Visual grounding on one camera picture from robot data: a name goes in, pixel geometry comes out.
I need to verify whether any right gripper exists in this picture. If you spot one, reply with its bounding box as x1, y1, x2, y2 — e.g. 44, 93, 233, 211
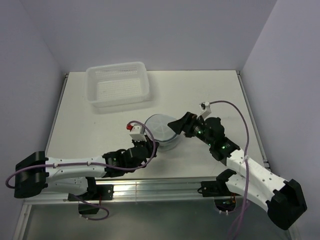
168, 111, 214, 146

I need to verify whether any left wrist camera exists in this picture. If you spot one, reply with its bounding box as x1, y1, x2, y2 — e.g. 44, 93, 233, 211
126, 123, 146, 142

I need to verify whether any white mesh laundry bag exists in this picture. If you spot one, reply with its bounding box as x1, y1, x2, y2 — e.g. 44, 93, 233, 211
144, 114, 181, 152

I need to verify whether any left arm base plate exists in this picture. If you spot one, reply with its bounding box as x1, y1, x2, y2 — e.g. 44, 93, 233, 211
67, 184, 114, 201

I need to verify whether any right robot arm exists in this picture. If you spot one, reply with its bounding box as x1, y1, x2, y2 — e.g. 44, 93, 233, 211
168, 112, 307, 230

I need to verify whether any white plastic basket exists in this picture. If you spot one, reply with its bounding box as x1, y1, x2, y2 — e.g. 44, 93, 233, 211
84, 61, 151, 108

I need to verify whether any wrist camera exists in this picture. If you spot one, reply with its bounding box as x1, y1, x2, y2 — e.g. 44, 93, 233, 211
126, 123, 146, 142
197, 101, 212, 120

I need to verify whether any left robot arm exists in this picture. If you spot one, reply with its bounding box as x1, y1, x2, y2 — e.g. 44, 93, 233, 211
13, 139, 160, 200

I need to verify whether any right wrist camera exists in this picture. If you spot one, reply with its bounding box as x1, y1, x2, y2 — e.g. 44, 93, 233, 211
197, 101, 212, 120

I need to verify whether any aluminium rail frame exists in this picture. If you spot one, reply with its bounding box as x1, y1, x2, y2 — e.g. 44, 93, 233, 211
14, 71, 301, 240

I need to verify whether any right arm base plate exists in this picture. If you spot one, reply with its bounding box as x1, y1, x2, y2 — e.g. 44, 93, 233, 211
197, 180, 239, 198

